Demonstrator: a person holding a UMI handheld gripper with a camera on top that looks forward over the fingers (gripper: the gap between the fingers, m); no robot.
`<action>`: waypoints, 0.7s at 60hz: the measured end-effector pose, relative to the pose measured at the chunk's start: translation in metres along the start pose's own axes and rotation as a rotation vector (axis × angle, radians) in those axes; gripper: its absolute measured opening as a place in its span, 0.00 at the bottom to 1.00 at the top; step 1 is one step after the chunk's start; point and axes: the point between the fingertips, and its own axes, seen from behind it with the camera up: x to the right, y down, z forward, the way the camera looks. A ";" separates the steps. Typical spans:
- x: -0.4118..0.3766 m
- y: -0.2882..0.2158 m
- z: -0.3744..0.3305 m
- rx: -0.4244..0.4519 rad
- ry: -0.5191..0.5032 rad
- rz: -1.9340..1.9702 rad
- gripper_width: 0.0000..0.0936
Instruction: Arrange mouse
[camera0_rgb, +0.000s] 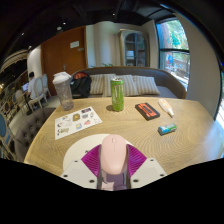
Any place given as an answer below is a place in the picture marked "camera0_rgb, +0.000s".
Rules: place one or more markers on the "striped cushion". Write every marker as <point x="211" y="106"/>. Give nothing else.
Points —
<point x="146" y="85"/>
<point x="130" y="86"/>
<point x="96" y="84"/>

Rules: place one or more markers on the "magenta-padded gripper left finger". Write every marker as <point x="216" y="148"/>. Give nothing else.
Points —
<point x="78" y="171"/>

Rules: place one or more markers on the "black backpack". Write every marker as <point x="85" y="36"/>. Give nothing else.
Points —
<point x="81" y="86"/>

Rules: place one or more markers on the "white sticker sheet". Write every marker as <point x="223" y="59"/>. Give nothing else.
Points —
<point x="76" y="123"/>

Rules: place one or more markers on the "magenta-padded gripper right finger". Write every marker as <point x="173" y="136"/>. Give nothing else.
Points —
<point x="143" y="170"/>

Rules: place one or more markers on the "black-framed window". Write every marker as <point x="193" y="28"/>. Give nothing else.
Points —
<point x="173" y="50"/>

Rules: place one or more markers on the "black and orange box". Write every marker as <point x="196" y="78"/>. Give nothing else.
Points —
<point x="147" y="111"/>

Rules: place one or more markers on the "wooden door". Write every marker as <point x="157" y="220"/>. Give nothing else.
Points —
<point x="61" y="55"/>

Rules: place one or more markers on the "blue-backed white chair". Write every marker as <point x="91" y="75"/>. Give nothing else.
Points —
<point x="2" y="128"/>

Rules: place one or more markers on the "pink computer mouse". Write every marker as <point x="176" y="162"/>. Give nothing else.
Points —
<point x="114" y="153"/>

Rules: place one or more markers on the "brown curved sofa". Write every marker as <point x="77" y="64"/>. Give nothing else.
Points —
<point x="168" y="81"/>

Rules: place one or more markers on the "grey tufted chair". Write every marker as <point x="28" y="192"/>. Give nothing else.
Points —
<point x="30" y="133"/>

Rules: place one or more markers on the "clear shaker bottle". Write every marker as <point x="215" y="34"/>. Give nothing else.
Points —
<point x="64" y="93"/>

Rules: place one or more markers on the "small teal pack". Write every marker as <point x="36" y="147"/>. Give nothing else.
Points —
<point x="167" y="129"/>

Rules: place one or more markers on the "person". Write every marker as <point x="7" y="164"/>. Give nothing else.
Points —
<point x="31" y="85"/>

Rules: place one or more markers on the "green drink can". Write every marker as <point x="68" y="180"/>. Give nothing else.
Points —
<point x="117" y="95"/>

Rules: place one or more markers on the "arched glass cabinet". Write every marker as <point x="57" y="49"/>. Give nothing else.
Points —
<point x="135" y="48"/>

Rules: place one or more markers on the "white plastic tube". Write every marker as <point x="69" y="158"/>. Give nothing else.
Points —
<point x="165" y="107"/>

